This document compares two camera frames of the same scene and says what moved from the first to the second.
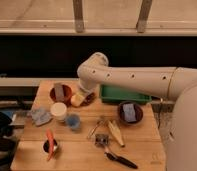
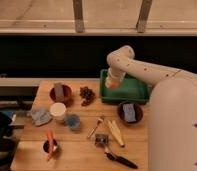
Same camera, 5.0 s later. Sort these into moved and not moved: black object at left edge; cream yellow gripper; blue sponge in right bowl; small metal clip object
Moved: cream yellow gripper
Not moved: black object at left edge; blue sponge in right bowl; small metal clip object
